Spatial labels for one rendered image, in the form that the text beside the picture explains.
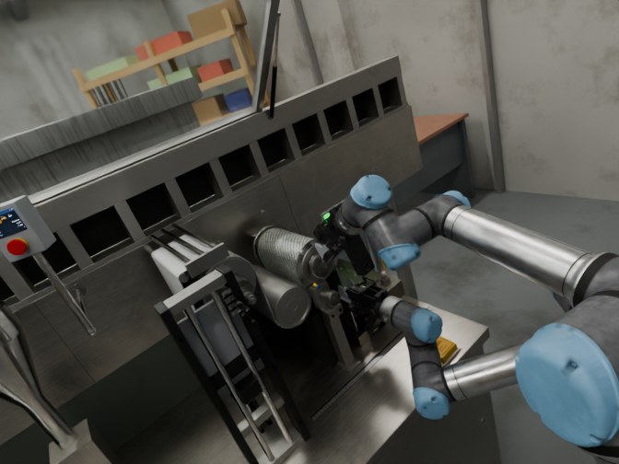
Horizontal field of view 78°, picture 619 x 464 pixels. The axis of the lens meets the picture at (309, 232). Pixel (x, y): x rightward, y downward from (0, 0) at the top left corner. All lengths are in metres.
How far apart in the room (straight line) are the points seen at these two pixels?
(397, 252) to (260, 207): 0.69
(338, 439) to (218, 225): 0.72
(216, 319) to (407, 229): 0.45
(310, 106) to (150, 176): 0.62
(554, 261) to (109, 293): 1.08
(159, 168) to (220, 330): 0.54
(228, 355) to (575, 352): 0.66
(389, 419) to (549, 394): 0.63
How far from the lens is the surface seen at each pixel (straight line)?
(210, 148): 1.25
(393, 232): 0.76
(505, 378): 0.94
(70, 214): 1.18
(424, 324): 0.96
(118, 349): 1.30
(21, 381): 1.01
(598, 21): 3.57
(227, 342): 0.89
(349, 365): 1.24
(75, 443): 1.13
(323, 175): 1.47
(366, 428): 1.11
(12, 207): 0.84
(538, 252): 0.68
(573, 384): 0.51
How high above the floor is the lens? 1.78
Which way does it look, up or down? 24 degrees down
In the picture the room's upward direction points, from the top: 19 degrees counter-clockwise
